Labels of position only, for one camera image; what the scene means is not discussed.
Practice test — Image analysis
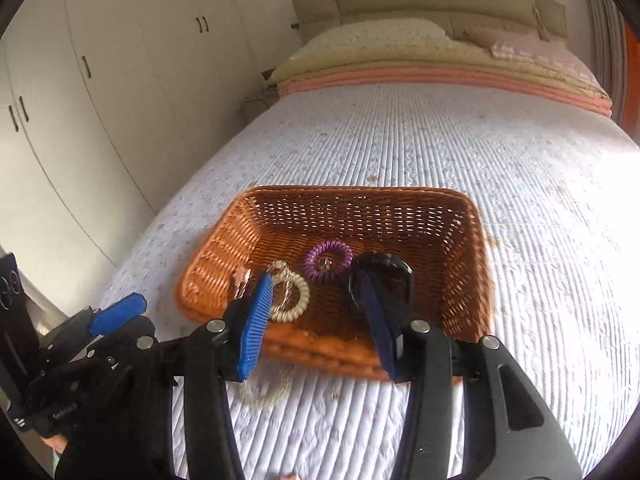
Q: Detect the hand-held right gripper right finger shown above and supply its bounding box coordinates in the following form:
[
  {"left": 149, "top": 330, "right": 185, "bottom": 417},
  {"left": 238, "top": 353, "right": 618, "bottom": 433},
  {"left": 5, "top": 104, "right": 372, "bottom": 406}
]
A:
[{"left": 351, "top": 266, "right": 584, "bottom": 480}]

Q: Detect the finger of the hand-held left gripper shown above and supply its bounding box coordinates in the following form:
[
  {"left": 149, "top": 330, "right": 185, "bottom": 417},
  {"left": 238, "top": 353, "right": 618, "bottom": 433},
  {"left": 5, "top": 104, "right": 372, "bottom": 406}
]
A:
[
  {"left": 97, "top": 316, "right": 157, "bottom": 350},
  {"left": 87, "top": 293, "right": 148, "bottom": 339}
]

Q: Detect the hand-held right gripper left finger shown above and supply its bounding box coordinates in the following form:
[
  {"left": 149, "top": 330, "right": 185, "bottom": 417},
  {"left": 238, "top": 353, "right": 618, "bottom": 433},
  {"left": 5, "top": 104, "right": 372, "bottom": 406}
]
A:
[{"left": 55, "top": 272, "right": 275, "bottom": 480}]

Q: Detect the black spiral hair tie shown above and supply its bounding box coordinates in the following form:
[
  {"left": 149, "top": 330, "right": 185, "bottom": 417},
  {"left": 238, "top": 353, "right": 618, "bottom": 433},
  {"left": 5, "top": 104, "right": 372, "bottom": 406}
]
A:
[{"left": 349, "top": 252, "right": 414, "bottom": 307}]

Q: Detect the brown wicker basket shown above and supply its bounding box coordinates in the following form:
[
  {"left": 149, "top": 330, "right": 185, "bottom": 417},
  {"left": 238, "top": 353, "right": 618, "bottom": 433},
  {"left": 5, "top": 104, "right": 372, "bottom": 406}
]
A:
[{"left": 174, "top": 185, "right": 497, "bottom": 382}]

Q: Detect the person's left hand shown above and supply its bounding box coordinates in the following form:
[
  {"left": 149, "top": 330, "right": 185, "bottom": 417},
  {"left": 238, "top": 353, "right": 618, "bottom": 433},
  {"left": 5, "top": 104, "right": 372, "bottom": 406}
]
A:
[{"left": 41, "top": 434, "right": 69, "bottom": 464}]

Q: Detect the pink hair clip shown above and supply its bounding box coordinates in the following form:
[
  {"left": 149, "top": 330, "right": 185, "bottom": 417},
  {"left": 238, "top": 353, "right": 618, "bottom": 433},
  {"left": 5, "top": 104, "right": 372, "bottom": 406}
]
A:
[{"left": 231, "top": 266, "right": 254, "bottom": 302}]

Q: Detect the white quilted bedspread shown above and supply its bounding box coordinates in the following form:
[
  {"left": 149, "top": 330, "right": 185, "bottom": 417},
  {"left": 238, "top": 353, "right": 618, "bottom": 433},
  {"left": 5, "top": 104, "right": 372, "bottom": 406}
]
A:
[{"left": 97, "top": 81, "right": 640, "bottom": 480}]

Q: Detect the white wardrobe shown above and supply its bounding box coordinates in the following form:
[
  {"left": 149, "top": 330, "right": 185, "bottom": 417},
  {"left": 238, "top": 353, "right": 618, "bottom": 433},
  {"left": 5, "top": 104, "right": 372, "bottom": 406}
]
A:
[{"left": 0, "top": 0, "right": 303, "bottom": 268}]

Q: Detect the folded pink blanket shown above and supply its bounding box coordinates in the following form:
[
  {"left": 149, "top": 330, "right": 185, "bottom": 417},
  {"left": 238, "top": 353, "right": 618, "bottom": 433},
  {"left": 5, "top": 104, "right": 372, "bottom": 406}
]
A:
[{"left": 276, "top": 66, "right": 614, "bottom": 119}]

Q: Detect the folded beige blanket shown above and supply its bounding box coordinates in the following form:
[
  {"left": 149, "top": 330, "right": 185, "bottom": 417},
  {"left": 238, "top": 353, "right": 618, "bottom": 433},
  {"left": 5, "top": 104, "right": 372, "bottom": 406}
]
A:
[{"left": 266, "top": 40, "right": 609, "bottom": 107}]

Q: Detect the cream patterned pillow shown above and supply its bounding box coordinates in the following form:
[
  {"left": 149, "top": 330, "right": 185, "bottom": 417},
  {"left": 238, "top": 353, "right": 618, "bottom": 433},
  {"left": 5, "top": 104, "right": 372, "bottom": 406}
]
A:
[{"left": 291, "top": 18, "right": 454, "bottom": 64}]

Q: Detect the pink pillow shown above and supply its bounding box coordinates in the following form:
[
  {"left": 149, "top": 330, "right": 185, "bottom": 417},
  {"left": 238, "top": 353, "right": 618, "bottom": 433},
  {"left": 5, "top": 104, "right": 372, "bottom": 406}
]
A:
[{"left": 462, "top": 27, "right": 587, "bottom": 69}]

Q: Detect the grey striped curtain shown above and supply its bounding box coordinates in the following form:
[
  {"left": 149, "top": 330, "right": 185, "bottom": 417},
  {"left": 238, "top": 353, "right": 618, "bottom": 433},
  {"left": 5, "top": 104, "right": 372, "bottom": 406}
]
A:
[{"left": 579, "top": 0, "right": 640, "bottom": 128}]

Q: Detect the thin silver chain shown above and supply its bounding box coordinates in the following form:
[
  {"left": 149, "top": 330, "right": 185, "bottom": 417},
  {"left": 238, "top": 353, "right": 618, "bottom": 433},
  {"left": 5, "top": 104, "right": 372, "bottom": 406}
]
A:
[{"left": 271, "top": 261, "right": 297, "bottom": 308}]

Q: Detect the cream spiral hair tie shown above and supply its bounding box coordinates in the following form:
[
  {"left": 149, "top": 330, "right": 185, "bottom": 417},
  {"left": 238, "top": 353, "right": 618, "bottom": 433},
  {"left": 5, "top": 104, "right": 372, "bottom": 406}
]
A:
[{"left": 264, "top": 261, "right": 311, "bottom": 324}]

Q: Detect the purple spiral hair tie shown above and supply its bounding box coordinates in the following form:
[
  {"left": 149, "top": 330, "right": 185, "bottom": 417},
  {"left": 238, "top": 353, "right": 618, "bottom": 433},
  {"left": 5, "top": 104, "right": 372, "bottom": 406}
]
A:
[{"left": 303, "top": 240, "right": 354, "bottom": 284}]

